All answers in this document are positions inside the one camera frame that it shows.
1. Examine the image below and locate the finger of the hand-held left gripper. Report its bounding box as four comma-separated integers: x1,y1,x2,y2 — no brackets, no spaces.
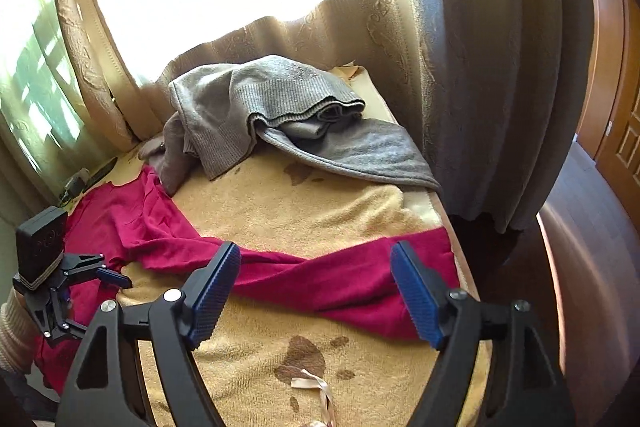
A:
62,252,133,291
42,302,93,340

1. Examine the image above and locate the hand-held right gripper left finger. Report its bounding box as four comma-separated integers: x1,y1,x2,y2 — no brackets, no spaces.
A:
55,241,242,427

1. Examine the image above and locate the grey knitted sweater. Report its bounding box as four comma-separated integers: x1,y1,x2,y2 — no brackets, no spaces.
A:
169,55,442,194

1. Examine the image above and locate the beige satin ribbon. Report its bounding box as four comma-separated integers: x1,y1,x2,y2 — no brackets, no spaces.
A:
291,369,337,427

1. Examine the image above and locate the taupe garment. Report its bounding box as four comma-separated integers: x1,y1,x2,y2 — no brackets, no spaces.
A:
139,112,201,198

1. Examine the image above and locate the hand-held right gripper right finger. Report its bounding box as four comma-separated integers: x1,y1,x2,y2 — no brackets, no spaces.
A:
390,241,571,427

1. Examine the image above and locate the white power strip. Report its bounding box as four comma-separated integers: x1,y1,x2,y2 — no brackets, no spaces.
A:
59,174,92,204

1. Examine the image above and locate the sheer window curtain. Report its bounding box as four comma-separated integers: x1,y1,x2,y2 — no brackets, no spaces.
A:
0,0,416,202

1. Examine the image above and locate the beige embroidered curtain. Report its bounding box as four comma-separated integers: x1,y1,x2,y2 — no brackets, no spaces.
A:
50,0,588,235

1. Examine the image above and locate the yellow paw-print blanket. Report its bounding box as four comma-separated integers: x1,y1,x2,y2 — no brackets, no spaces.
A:
82,142,496,427

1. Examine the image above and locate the person's left forearm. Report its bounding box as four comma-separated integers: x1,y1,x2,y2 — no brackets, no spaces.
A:
0,287,43,375

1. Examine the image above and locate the red long-sleeved shirt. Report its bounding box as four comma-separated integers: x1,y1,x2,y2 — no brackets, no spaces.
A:
32,167,461,388

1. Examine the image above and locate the wooden door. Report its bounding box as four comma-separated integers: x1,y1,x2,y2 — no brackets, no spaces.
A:
575,0,640,192

